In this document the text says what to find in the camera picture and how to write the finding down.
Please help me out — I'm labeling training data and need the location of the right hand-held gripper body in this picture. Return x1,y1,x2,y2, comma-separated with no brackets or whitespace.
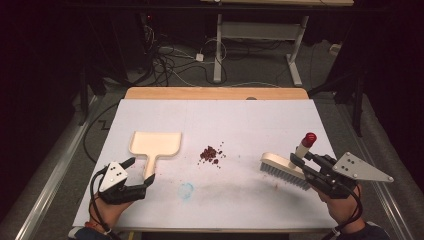
304,151,395,200

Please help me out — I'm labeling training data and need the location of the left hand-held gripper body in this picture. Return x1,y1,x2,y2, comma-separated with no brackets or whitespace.
97,161,148,205

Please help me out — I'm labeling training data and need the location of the cream brush with red-tipped handle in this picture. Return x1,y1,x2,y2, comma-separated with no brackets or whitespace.
259,132,318,192

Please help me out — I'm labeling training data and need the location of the cream plastic dustpan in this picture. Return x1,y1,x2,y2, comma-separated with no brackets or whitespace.
128,130,183,181

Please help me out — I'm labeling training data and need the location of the pile of red crumbs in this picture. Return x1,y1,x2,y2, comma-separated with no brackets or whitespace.
197,141,228,170

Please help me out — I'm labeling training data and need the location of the person's right hand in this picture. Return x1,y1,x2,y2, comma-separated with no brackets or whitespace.
315,184,363,232

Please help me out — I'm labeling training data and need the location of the person's left hand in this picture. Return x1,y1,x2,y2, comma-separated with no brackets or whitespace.
93,194,135,232

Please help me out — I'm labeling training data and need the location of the black metal stand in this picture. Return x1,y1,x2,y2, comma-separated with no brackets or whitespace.
307,69,367,138
77,64,108,127

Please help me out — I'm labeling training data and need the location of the white table cover board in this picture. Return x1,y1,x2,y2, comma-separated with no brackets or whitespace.
72,98,340,232

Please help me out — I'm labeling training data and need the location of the wooden table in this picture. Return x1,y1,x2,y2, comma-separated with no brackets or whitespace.
123,86,310,101

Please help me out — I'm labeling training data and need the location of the left hand-held gripper black cable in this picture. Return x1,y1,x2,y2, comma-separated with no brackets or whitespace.
87,165,115,236

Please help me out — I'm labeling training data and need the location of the hand-held gripper black cable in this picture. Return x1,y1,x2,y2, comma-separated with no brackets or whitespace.
87,165,115,236
331,184,365,240

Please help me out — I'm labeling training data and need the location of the right hand-held gripper black cable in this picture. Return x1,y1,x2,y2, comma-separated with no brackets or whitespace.
331,184,365,240

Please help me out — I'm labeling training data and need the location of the black floor cable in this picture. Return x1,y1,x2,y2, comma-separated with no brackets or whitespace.
82,101,120,165

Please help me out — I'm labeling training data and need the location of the metal floor rail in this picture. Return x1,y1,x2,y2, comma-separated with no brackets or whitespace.
335,102,415,240
14,95,102,240

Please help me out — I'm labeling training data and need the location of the tangle of floor cables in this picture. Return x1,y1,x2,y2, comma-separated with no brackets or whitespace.
141,24,229,88

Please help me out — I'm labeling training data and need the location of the white metal desk frame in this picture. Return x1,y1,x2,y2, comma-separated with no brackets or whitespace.
199,0,355,87

